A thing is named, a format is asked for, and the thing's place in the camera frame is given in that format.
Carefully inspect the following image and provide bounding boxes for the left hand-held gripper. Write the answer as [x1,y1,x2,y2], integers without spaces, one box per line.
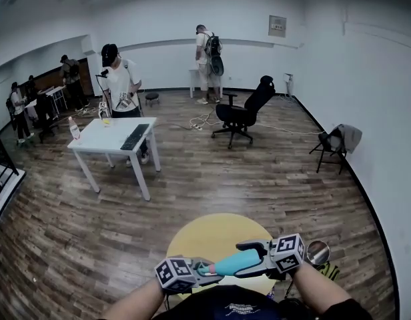
[154,257,225,295]

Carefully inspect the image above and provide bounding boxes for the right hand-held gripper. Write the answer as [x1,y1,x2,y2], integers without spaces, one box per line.
[233,233,306,281]

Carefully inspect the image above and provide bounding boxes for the teal bottle with pink cap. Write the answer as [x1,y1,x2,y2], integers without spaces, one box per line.
[214,249,264,276]

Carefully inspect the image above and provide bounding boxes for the person's right forearm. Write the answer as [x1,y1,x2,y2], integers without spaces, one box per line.
[292,263,355,313]

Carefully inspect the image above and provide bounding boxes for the person's left forearm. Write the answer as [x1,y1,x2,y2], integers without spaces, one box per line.
[100,278,166,320]

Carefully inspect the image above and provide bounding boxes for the clear plastic water bottle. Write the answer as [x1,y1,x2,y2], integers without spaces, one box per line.
[67,116,82,143]

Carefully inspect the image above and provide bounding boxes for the person's dark t-shirt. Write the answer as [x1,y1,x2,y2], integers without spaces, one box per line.
[98,284,373,320]

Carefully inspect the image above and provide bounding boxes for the yellow round table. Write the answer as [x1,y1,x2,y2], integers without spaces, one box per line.
[165,213,276,301]

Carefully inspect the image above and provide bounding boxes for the metal cup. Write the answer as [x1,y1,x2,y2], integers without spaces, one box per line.
[306,240,331,265]

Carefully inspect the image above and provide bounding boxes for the yellow black striped bag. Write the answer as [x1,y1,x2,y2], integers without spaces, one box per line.
[317,261,341,281]

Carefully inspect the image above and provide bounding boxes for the black folding chair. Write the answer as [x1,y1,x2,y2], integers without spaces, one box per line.
[308,130,348,175]

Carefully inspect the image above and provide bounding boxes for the black office chair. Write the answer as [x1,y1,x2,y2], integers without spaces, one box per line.
[211,75,276,150]

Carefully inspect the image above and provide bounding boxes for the black keyboard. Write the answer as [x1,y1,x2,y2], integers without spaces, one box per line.
[120,123,150,151]

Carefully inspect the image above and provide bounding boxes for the grey jacket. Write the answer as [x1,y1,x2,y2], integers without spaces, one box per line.
[332,124,363,155]

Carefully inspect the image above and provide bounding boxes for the white square table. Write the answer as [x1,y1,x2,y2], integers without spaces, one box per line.
[67,117,161,202]

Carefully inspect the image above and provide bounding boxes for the white narrow table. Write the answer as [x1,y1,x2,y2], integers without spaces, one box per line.
[188,68,224,99]

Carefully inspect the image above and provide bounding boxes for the black swivel chair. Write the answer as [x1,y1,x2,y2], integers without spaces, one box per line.
[37,91,59,145]

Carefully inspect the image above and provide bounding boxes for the white desk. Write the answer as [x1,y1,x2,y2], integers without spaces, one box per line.
[45,85,68,115]

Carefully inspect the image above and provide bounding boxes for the black stair railing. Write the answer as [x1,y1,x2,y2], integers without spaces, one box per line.
[0,133,20,206]

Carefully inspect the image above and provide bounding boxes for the white wall-mounted device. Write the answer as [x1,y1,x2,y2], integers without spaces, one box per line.
[283,73,295,96]

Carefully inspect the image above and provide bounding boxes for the wall electrical panel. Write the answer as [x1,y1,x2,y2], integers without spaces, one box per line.
[268,15,288,39]

